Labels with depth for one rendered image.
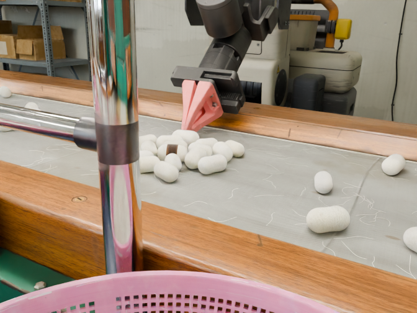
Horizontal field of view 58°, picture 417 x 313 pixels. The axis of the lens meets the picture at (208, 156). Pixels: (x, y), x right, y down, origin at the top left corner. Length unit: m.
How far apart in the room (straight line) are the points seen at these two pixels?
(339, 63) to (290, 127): 0.74
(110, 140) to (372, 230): 0.24
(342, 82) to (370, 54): 1.16
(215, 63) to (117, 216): 0.39
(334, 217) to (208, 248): 0.12
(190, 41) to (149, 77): 0.47
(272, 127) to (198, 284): 0.39
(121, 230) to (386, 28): 2.29
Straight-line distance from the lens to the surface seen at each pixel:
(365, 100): 2.48
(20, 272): 0.34
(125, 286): 0.22
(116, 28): 0.19
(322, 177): 0.40
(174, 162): 0.42
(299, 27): 1.37
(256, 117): 0.60
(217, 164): 0.42
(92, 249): 0.29
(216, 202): 0.36
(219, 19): 0.57
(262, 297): 0.22
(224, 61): 0.58
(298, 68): 1.33
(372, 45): 2.45
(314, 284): 0.23
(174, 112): 0.65
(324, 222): 0.32
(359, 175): 0.47
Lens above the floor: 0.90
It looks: 20 degrees down
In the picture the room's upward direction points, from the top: 2 degrees clockwise
